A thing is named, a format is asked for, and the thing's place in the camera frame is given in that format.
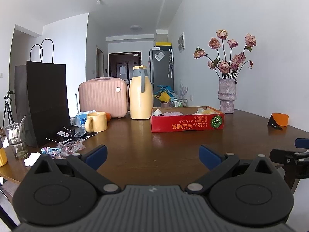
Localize red cardboard box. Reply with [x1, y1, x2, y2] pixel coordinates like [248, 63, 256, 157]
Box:
[150, 106, 225, 133]

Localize lilac fluffy headband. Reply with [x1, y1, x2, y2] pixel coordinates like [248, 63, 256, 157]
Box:
[163, 112, 183, 116]

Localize dried pink roses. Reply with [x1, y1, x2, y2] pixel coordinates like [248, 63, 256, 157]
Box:
[193, 29, 257, 80]

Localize black paper bag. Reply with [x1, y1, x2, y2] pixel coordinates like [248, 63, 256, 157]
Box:
[14, 44, 70, 148]

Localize dark brown door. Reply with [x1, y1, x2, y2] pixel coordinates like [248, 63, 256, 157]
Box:
[108, 52, 141, 84]

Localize yellow white plush toy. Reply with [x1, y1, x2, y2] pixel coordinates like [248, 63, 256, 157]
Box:
[197, 108, 218, 115]

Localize orange fruit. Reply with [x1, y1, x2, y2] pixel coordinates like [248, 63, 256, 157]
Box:
[106, 113, 112, 122]

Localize white round sponge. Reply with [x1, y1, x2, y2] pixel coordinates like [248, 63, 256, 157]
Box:
[152, 109, 163, 116]

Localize pink small suitcase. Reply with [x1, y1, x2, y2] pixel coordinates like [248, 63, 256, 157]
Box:
[79, 77, 128, 118]

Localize white crumpled tissue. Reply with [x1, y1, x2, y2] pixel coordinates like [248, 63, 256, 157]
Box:
[24, 152, 41, 167]

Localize purple textured vase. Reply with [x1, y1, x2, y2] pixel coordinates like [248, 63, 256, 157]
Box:
[218, 78, 237, 114]

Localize black packaging papers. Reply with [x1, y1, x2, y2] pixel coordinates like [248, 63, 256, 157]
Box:
[46, 126, 98, 143]

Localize plastic wrapped hair ties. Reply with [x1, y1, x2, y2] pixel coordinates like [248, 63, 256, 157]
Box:
[40, 139, 87, 159]

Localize yellow watering can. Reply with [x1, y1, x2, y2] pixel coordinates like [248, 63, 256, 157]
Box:
[154, 92, 171, 103]

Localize camera tripod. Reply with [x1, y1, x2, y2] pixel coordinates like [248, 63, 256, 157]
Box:
[3, 91, 15, 126]

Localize glass cup with straw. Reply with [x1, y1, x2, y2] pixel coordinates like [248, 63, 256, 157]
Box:
[5, 115, 29, 159]

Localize blue tissue box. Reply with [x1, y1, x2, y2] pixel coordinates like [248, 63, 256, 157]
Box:
[74, 110, 96, 127]

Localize yellow thermos jug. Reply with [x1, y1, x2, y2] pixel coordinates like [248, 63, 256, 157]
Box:
[129, 66, 153, 120]

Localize yellow ceramic mug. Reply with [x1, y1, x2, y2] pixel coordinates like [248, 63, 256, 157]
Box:
[85, 112, 108, 133]

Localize grey refrigerator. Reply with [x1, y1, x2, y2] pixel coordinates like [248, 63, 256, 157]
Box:
[149, 46, 174, 95]

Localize orange black tape holder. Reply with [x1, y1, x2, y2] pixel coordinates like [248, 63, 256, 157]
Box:
[268, 113, 289, 130]

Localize wire storage rack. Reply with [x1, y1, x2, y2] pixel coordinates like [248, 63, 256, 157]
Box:
[169, 98, 188, 107]

